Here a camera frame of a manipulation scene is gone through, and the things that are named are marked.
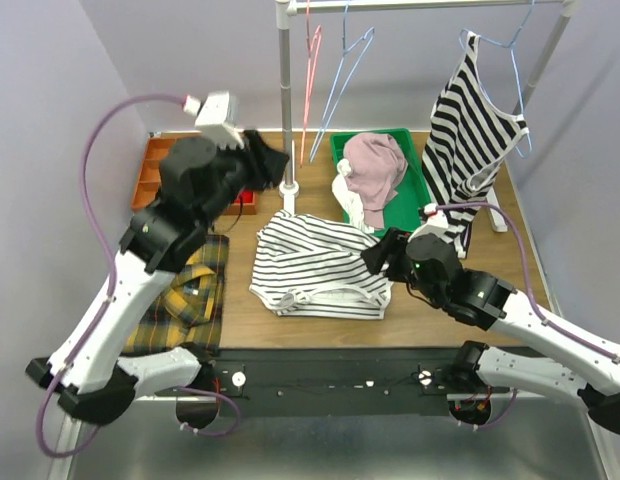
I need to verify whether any pink garment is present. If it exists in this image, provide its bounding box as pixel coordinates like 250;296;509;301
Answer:
342;132;408;230

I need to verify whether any green plastic bin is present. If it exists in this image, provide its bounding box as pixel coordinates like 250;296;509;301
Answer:
331;129;430;236

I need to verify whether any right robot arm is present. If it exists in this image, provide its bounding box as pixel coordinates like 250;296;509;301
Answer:
361;229;620;435

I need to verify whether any yellow plaid shirt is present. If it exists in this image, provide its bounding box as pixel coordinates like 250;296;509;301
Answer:
122;235;230;356

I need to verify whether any blue hanger holding top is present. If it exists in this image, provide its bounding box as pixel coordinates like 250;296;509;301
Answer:
458;0;536;159

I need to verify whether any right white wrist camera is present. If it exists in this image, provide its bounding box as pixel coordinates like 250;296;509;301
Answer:
408;203;451;243

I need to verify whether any white metal clothes rack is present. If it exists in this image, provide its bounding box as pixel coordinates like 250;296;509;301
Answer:
275;0;581;213

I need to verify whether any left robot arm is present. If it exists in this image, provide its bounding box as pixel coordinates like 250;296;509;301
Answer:
25;130;290;426

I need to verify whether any orange compartment tray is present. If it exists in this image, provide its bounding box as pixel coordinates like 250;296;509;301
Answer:
131;134;258;215

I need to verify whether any wide-striped hanging tank top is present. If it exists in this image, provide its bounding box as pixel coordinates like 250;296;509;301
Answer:
421;31;530;258

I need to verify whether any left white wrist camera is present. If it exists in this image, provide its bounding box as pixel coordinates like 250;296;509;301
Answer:
182;91;245;149

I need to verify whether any pink wire hanger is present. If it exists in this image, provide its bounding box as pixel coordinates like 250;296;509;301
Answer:
299;1;322;166

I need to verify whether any red cloth right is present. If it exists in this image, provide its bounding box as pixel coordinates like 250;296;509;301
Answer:
234;190;258;206

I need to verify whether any thin-striped white tank top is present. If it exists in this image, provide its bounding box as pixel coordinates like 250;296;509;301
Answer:
249;210;392;321

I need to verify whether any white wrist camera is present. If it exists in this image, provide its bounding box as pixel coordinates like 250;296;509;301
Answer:
182;91;245;149
408;203;451;243

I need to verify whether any white garment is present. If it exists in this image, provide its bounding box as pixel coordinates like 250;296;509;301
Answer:
332;159;375;234

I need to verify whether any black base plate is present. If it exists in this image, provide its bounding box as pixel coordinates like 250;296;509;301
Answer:
154;347;511;419

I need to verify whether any light blue wire hanger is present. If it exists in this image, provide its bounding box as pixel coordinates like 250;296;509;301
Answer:
308;1;375;163

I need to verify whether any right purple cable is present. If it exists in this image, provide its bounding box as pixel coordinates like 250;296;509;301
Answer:
429;201;620;367

